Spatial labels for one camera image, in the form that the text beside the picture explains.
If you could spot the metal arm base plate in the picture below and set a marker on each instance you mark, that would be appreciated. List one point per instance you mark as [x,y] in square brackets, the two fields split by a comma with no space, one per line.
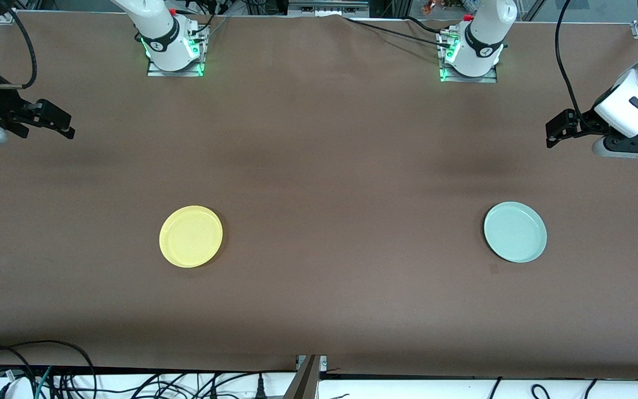
[155,72]
[490,77]

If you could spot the pale green plate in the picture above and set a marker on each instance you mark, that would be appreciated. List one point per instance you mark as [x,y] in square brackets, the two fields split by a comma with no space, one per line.
[515,231]

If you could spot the black power plug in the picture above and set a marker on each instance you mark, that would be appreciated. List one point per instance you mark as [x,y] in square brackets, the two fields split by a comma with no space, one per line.
[260,388]

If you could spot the yellow plate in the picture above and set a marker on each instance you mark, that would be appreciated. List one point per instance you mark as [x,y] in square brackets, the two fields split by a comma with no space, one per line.
[190,236]

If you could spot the brown table cover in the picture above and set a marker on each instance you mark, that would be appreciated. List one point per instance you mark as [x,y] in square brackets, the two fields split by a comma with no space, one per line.
[319,288]

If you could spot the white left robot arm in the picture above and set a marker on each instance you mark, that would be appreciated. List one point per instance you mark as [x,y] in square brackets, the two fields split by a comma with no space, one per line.
[482,33]

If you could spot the aluminium profile beam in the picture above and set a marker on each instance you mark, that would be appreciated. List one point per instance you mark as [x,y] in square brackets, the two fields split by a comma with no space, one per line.
[303,382]

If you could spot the grey metal rail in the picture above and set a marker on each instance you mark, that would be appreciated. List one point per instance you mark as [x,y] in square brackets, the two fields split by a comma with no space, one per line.
[327,6]

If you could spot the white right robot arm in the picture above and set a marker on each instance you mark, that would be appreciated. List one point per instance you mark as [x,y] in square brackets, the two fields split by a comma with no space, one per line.
[155,27]

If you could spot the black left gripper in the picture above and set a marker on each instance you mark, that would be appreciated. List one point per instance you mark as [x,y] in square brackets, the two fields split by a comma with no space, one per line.
[586,123]

